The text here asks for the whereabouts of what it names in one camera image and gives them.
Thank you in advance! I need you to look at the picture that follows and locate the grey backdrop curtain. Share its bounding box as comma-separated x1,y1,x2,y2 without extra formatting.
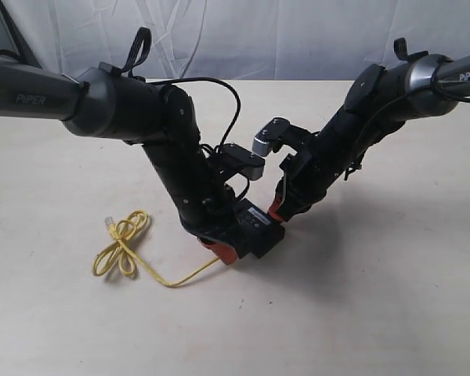
0,1,470,80

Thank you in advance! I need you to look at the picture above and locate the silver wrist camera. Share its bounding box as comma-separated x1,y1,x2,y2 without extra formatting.
251,117,312,157
208,143,265,182

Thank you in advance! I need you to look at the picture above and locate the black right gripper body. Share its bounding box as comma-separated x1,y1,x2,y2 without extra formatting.
275,150,349,219

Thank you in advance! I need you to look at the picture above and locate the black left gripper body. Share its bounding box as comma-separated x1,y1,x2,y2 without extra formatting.
178,187,241,247

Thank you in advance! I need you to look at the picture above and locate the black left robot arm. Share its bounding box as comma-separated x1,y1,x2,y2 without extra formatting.
0,27,255,264

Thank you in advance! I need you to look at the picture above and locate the black network switch box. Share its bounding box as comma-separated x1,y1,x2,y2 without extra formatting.
234,199,285,259

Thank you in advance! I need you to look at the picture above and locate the yellow ethernet cable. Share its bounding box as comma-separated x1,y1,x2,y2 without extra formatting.
92,210,224,289

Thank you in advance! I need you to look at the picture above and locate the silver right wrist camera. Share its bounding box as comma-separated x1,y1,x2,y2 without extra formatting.
251,117,312,157

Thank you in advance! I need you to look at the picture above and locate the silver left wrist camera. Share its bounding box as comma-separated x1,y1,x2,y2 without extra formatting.
208,143,265,182

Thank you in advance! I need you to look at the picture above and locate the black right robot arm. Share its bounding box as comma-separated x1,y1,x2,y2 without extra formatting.
260,38,470,222

